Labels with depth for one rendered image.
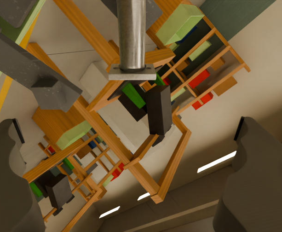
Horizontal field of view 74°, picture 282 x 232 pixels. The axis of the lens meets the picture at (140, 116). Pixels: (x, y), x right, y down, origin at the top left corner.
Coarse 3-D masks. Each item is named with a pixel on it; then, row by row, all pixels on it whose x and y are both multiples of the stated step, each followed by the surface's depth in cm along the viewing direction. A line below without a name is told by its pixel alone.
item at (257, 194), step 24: (240, 120) 11; (240, 144) 9; (264, 144) 8; (240, 168) 8; (264, 168) 7; (240, 192) 6; (264, 192) 6; (216, 216) 7; (240, 216) 6; (264, 216) 6
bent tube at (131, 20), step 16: (128, 0) 18; (144, 0) 19; (128, 16) 18; (144, 16) 19; (128, 32) 19; (144, 32) 20; (128, 48) 20; (144, 48) 21; (112, 64) 24; (128, 64) 21; (144, 64) 22
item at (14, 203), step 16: (0, 128) 9; (16, 128) 10; (0, 144) 8; (16, 144) 8; (0, 160) 7; (16, 160) 8; (0, 176) 7; (16, 176) 7; (0, 192) 6; (16, 192) 6; (32, 192) 7; (0, 208) 6; (16, 208) 6; (32, 208) 6; (0, 224) 5; (16, 224) 5; (32, 224) 6
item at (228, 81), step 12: (204, 36) 486; (156, 48) 553; (192, 48) 508; (204, 48) 504; (228, 48) 473; (180, 60) 533; (192, 60) 528; (216, 60) 505; (240, 60) 475; (168, 72) 560; (180, 72) 592; (204, 72) 528; (168, 84) 625; (192, 84) 551; (216, 84) 516; (228, 84) 515; (204, 96) 552
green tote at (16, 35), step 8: (40, 0) 32; (32, 8) 32; (40, 8) 33; (32, 16) 33; (0, 24) 35; (8, 24) 34; (24, 24) 34; (8, 32) 35; (16, 32) 34; (24, 32) 35; (16, 40) 35; (0, 72) 39
